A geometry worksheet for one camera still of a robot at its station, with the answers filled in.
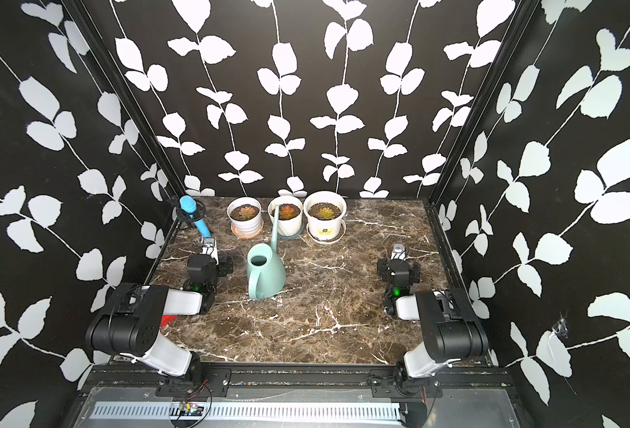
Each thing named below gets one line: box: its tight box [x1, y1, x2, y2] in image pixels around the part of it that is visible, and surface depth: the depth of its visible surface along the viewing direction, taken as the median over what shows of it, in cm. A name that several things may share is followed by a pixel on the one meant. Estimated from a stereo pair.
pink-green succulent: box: [238, 205, 257, 220], surface depth 106 cm
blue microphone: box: [179, 195, 212, 239], surface depth 92 cm
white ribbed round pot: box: [226, 196, 262, 235], surface depth 106 cm
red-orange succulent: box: [279, 205, 295, 220], surface depth 106 cm
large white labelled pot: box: [303, 190, 348, 241], surface depth 106 cm
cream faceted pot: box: [267, 195, 304, 238], surface depth 106 cm
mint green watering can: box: [246, 204, 287, 301], surface depth 85 cm
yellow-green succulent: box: [317, 206, 335, 220], surface depth 104 cm
